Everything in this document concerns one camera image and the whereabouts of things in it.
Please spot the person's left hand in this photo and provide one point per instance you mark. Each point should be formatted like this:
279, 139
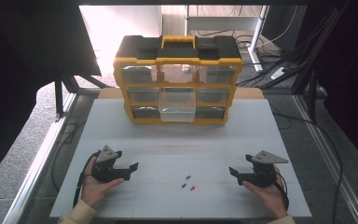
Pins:
94, 189

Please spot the clear plastic drawer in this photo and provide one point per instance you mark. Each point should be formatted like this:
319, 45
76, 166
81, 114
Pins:
177, 113

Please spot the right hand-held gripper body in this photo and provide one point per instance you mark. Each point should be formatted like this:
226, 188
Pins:
265, 169

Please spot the yellow black drawer organizer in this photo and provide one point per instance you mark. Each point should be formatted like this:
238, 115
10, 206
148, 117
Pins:
180, 49

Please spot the aluminium rail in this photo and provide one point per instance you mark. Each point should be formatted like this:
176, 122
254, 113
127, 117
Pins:
326, 155
40, 161

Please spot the black metal stand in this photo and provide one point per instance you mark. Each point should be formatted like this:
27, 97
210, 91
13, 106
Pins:
312, 62
62, 90

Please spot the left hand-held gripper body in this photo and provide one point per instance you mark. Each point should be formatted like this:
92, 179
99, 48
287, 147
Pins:
105, 165

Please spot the person's right hand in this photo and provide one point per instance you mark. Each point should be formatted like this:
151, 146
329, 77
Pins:
272, 196

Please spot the white table mat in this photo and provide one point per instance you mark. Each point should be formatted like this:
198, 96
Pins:
180, 146

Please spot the white desk frame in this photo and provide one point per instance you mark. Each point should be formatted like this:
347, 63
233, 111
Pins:
223, 23

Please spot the black curtain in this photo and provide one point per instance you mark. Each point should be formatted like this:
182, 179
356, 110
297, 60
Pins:
28, 46
351, 77

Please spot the white power strip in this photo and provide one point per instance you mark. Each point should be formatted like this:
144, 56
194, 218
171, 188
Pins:
278, 73

